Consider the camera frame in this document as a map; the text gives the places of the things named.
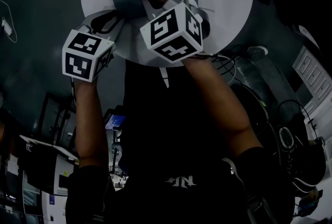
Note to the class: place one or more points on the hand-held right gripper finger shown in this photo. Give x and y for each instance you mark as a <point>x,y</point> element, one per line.
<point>155,4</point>

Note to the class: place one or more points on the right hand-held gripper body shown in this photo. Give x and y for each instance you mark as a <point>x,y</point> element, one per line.
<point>166,31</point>

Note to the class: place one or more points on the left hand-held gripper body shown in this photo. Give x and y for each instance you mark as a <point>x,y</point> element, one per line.
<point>77,62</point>

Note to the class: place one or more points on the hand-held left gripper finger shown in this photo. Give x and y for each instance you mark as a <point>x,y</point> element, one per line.
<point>101,19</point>
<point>111,26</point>

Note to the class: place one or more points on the person's left forearm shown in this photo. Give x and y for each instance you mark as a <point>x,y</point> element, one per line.
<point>89,124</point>

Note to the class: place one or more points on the person's right forearm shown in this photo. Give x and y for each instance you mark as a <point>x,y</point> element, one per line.
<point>220,98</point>

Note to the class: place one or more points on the round white table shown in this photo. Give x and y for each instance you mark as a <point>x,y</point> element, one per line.
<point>228,10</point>

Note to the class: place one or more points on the blue-screen device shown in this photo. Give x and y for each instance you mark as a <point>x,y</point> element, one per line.
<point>115,122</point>

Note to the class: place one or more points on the white power adapter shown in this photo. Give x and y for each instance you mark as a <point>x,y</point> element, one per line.
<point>7,26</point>

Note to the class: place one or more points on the person's black t-shirt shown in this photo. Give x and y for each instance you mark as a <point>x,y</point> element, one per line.
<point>176,119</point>

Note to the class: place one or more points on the grey computer case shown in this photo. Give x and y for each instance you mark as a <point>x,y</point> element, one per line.
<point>59,166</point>

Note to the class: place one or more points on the white drawer cabinet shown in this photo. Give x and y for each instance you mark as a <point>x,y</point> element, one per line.
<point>313,75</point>

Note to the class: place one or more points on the black backpack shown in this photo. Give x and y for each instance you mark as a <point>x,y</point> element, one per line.
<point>303,160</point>

